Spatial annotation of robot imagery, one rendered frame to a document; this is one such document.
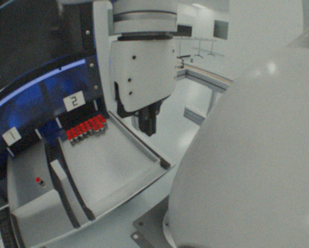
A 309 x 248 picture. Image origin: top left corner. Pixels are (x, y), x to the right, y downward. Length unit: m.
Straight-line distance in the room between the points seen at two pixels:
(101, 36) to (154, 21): 0.45
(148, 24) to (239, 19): 1.51
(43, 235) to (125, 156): 0.42
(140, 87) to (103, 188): 0.34
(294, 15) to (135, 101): 1.62
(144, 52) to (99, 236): 1.33
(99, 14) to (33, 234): 0.81
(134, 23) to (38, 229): 0.56
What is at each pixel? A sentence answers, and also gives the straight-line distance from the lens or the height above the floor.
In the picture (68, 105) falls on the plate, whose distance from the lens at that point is 0.60.
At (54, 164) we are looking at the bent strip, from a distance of 0.51.
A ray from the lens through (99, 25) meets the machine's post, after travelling 0.59.
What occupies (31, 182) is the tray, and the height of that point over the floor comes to 0.88.
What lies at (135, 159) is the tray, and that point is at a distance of 0.48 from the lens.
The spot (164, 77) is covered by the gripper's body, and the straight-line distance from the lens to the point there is 0.20.
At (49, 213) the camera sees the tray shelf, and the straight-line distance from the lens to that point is 0.51.
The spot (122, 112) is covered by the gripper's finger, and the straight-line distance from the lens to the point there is 0.20.
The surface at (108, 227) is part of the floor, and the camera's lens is 1.34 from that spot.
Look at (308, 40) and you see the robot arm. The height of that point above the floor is 1.30.
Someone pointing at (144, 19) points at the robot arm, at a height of 1.28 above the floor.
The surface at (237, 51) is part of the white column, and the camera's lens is 1.62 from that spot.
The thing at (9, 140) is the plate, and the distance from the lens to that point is 0.68.
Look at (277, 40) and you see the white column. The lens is 1.57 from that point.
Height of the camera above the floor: 1.27
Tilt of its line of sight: 40 degrees down
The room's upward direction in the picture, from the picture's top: straight up
